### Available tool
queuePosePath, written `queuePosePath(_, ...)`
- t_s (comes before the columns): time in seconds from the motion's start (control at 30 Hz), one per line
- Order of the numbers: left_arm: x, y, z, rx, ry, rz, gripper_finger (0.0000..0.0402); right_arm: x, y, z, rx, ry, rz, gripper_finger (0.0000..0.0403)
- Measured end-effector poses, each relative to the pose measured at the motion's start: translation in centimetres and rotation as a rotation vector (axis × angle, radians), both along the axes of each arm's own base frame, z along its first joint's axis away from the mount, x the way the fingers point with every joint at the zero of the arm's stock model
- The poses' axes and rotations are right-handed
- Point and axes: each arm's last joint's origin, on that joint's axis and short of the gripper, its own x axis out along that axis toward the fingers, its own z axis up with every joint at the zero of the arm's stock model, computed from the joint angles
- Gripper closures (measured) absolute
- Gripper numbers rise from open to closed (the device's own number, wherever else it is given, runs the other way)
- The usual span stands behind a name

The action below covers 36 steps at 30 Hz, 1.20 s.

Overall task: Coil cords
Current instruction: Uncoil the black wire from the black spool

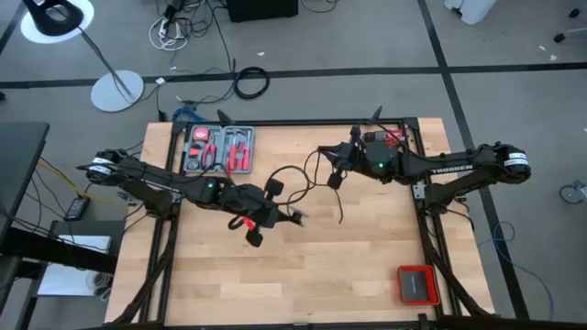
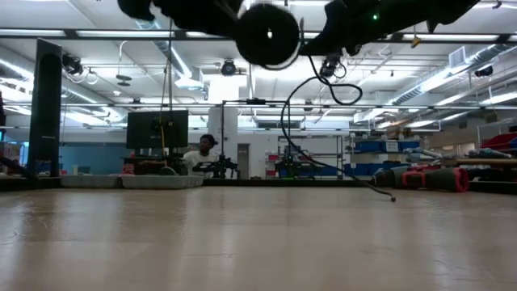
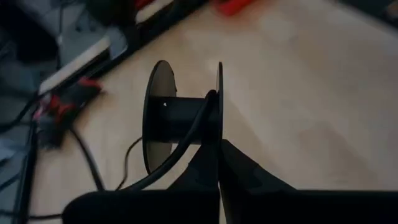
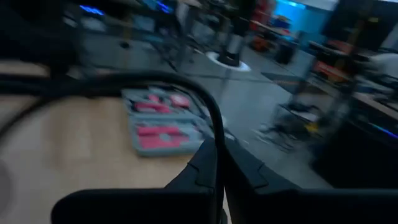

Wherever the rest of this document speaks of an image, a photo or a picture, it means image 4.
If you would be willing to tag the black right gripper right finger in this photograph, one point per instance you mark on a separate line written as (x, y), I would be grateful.
(245, 174)

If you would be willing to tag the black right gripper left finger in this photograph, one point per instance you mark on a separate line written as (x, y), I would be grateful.
(199, 174)

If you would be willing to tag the grey tool kit case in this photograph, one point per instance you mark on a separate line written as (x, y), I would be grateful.
(192, 133)

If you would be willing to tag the red tape measure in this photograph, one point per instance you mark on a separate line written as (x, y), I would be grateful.
(180, 101)

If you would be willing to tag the large black box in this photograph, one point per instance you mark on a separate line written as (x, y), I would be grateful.
(357, 161)

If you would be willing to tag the black aluminium table frame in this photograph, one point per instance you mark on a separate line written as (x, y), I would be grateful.
(18, 85)

